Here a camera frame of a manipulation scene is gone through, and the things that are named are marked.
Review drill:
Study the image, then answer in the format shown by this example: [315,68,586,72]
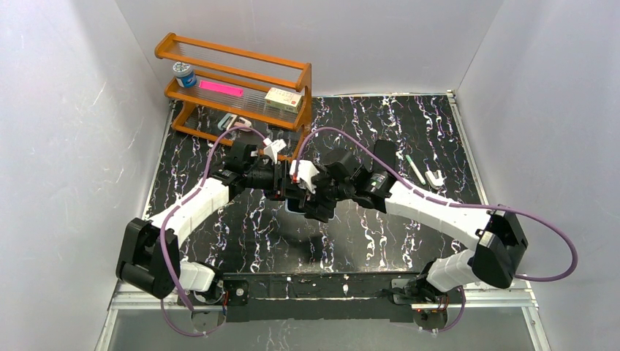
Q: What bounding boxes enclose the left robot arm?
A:
[116,137,288,300]

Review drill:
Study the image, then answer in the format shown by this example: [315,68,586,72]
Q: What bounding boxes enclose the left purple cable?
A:
[159,124,268,339]

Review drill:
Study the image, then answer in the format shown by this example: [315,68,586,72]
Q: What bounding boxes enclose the white small clip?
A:
[425,170,445,189]

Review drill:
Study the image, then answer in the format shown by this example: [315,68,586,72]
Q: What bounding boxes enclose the blue white round jar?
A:
[173,61,197,88]

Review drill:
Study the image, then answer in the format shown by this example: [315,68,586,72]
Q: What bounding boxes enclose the purple cable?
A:
[295,127,579,333]
[159,124,268,339]

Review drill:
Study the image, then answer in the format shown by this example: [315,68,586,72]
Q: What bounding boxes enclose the orange wooden shelf rack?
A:
[154,32,313,159]

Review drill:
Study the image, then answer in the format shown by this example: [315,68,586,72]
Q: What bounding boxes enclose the white green marker pen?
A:
[405,154,426,185]

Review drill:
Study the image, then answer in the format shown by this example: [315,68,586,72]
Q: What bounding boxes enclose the pink flat card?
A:
[199,80,244,97]

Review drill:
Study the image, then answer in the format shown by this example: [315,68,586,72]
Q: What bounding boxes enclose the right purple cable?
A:
[295,127,579,333]

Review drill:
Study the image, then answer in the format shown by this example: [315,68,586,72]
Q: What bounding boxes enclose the light blue phone case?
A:
[284,198,306,215]

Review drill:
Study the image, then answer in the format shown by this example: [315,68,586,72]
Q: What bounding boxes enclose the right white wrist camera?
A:
[289,160,320,194]

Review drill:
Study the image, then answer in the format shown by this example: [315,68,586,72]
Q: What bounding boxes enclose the cream cardboard box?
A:
[265,87,303,113]

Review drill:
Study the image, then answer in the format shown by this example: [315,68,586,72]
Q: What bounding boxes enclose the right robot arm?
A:
[294,148,529,295]

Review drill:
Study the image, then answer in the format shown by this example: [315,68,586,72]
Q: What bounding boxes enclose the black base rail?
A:
[223,273,438,322]

